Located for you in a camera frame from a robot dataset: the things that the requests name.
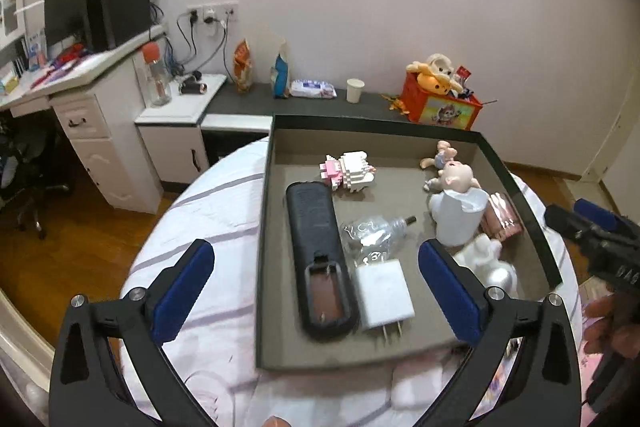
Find yellow white plush toy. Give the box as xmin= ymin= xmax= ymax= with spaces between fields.
xmin=406 ymin=53 xmax=463 ymax=95

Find low dark-top cabinet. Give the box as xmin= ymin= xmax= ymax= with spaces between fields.
xmin=134 ymin=75 xmax=406 ymax=185

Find red toy crate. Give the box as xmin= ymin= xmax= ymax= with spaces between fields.
xmin=399 ymin=72 xmax=483 ymax=130

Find white glass-door cabinet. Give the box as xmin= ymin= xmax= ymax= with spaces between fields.
xmin=0 ymin=0 xmax=25 ymax=48

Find orange snack bag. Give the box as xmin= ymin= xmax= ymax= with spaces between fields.
xmin=233 ymin=39 xmax=253 ymax=93

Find clear glass bottle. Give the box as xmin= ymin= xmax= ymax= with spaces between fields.
xmin=338 ymin=216 xmax=416 ymax=267

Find pink box with black rim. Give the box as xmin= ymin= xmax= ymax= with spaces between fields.
xmin=255 ymin=115 xmax=562 ymax=373

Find black remote control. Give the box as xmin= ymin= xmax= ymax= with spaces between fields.
xmin=285 ymin=181 xmax=359 ymax=341

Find white desk with drawers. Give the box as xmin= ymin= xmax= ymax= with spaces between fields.
xmin=1 ymin=25 xmax=165 ymax=213

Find white paper cup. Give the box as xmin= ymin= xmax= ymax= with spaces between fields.
xmin=346 ymin=78 xmax=366 ymax=104

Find pink bedsheet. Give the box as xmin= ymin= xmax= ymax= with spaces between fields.
xmin=578 ymin=277 xmax=611 ymax=427

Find wet wipes pack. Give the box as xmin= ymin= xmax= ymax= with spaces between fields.
xmin=290 ymin=79 xmax=337 ymax=100

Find white tablecloth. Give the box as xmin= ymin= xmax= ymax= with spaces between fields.
xmin=119 ymin=136 xmax=584 ymax=427

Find pink white brick toy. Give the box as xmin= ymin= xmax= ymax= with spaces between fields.
xmin=319 ymin=150 xmax=376 ymax=193

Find black computer tower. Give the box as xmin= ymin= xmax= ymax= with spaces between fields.
xmin=82 ymin=0 xmax=152 ymax=53

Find blue white snack bag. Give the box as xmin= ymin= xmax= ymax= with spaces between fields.
xmin=270 ymin=40 xmax=291 ymax=98

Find white silver round figurine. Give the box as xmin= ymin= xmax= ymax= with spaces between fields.
xmin=454 ymin=234 xmax=518 ymax=298

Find wall power outlet strip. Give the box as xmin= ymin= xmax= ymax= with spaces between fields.
xmin=186 ymin=0 xmax=240 ymax=23

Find pink baby figurine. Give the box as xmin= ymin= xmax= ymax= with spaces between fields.
xmin=419 ymin=140 xmax=480 ymax=193

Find rose gold metallic box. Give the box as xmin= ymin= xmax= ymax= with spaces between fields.
xmin=480 ymin=193 xmax=523 ymax=242

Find white ceramic cup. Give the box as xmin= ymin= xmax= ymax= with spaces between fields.
xmin=428 ymin=187 xmax=489 ymax=247

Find clear bottle with orange cap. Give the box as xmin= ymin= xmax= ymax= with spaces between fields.
xmin=141 ymin=41 xmax=171 ymax=107

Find white power adapter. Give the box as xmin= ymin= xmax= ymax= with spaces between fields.
xmin=352 ymin=259 xmax=416 ymax=339

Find person's right hand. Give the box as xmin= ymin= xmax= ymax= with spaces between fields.
xmin=584 ymin=294 xmax=640 ymax=359

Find black computer monitor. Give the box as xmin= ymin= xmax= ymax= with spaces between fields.
xmin=44 ymin=0 xmax=87 ymax=46

